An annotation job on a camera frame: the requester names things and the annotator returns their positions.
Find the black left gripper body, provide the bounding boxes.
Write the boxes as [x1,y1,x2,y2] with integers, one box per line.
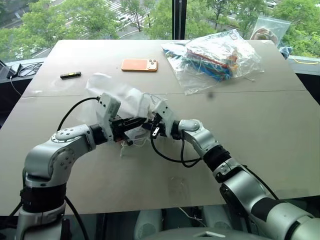
[109,116,129,144]

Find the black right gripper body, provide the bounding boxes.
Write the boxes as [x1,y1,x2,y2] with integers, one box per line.
[152,113,168,138]

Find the white drawstring bag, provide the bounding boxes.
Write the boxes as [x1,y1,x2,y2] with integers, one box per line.
[84,72,169,158]

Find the clear bag of colourful cloths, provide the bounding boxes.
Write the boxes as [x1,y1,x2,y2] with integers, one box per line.
[160,29,266,96]

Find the clear zip bag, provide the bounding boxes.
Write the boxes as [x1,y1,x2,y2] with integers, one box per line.
[250,15,292,48]

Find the orange smartphone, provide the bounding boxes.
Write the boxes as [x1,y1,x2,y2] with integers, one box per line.
[121,58,160,74]

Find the small black stick device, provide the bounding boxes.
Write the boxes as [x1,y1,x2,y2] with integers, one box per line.
[59,71,83,80]

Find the grey robot torso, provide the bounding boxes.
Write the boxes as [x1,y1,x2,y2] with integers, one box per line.
[149,226,251,240]

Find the dark tablet stand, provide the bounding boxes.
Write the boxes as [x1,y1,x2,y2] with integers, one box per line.
[0,59,16,81]

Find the blue cloth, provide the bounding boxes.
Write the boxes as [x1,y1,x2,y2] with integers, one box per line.
[279,45,294,60]

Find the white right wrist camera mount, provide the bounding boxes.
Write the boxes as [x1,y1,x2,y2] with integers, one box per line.
[151,99,180,138]

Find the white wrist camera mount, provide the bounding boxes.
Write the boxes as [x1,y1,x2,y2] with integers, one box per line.
[151,99,180,138]
[95,92,122,142]

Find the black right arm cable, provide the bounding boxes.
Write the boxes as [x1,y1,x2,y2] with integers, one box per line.
[150,127,201,169]

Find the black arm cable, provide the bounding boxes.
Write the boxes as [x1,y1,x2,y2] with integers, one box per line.
[56,96,101,132]
[150,127,201,169]

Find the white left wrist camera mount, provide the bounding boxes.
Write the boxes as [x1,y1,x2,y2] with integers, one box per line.
[95,92,122,142]

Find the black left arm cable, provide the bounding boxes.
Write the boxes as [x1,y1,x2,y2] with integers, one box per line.
[56,96,101,132]

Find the dark window frame post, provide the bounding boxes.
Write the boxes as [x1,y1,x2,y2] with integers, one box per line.
[172,0,187,41]

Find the black tangled cables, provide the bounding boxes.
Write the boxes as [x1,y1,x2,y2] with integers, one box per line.
[10,61,44,78]

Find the thin white cable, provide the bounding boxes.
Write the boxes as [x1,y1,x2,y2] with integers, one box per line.
[9,75,24,96]

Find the yellow cable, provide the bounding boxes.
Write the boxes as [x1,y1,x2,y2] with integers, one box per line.
[293,57,320,66]

